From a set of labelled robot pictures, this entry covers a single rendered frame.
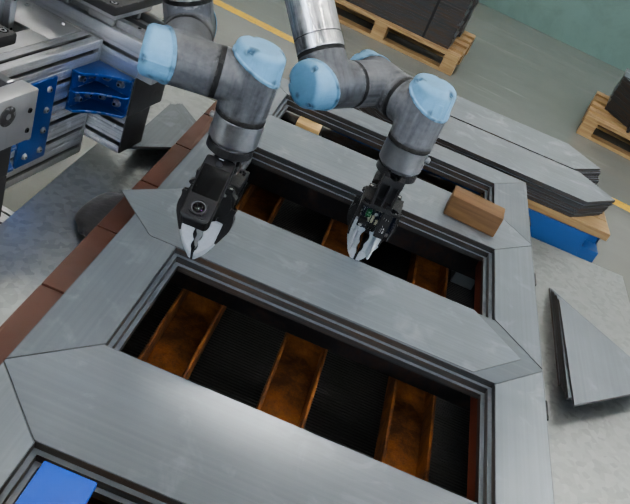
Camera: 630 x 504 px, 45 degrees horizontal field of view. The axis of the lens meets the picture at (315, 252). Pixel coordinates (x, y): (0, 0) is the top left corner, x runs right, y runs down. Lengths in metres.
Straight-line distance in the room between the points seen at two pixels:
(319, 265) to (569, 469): 0.54
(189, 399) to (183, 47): 0.46
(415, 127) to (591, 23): 7.11
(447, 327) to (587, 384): 0.33
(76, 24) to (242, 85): 0.67
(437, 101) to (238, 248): 0.41
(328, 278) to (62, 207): 0.56
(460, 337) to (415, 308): 0.09
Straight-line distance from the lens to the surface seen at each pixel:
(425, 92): 1.20
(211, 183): 1.11
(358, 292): 1.31
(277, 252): 1.32
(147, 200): 1.33
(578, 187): 2.20
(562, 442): 1.44
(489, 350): 1.35
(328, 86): 1.15
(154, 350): 1.30
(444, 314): 1.37
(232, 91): 1.07
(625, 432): 1.57
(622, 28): 8.29
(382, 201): 1.28
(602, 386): 1.56
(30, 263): 1.42
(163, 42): 1.07
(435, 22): 5.65
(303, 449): 1.01
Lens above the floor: 1.57
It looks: 32 degrees down
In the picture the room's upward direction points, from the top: 24 degrees clockwise
